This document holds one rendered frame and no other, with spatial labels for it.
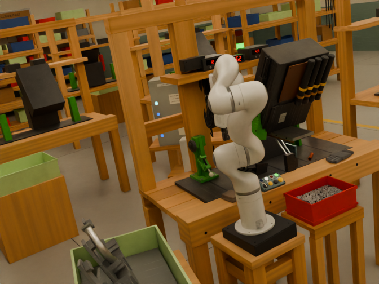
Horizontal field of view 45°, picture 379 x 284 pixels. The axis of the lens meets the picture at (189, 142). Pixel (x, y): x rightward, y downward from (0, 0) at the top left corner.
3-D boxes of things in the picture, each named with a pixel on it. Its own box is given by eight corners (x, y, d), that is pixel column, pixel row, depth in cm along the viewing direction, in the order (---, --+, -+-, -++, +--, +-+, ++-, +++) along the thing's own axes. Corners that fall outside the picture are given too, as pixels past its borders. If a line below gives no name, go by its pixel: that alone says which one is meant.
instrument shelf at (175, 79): (297, 56, 302) (296, 50, 301) (177, 85, 265) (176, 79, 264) (273, 55, 323) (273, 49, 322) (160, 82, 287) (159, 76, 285)
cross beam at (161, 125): (303, 92, 337) (302, 80, 335) (143, 139, 284) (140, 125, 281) (298, 92, 341) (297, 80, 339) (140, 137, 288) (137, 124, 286)
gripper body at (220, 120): (209, 104, 221) (212, 126, 224) (220, 107, 212) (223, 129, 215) (222, 101, 224) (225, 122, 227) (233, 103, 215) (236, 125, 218)
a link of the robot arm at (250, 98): (225, 153, 212) (259, 144, 212) (233, 174, 205) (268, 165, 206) (220, 80, 171) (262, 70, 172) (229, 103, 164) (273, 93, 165)
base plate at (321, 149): (353, 150, 294) (353, 146, 293) (208, 205, 249) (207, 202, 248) (308, 138, 330) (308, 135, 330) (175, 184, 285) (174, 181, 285)
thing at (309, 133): (314, 136, 264) (313, 131, 263) (292, 143, 258) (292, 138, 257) (272, 125, 298) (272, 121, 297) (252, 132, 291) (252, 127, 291)
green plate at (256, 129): (266, 148, 272) (270, 113, 268) (255, 148, 268) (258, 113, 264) (255, 145, 282) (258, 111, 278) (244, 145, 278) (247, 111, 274)
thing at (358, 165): (393, 164, 294) (392, 142, 289) (192, 249, 232) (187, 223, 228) (375, 159, 306) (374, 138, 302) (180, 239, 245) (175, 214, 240)
